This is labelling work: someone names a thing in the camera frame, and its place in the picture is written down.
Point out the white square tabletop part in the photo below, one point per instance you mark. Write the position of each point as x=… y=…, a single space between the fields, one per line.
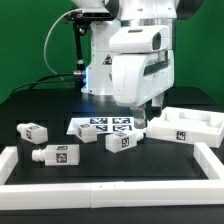
x=188 y=126

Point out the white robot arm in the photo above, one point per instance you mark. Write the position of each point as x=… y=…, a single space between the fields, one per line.
x=132 y=41

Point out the white sheet with tags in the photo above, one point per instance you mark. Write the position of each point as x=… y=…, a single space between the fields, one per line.
x=103 y=124

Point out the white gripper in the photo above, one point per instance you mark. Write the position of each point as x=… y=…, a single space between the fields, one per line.
x=138 y=78

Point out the white U-shaped fence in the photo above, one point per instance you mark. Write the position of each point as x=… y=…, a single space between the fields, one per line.
x=114 y=194

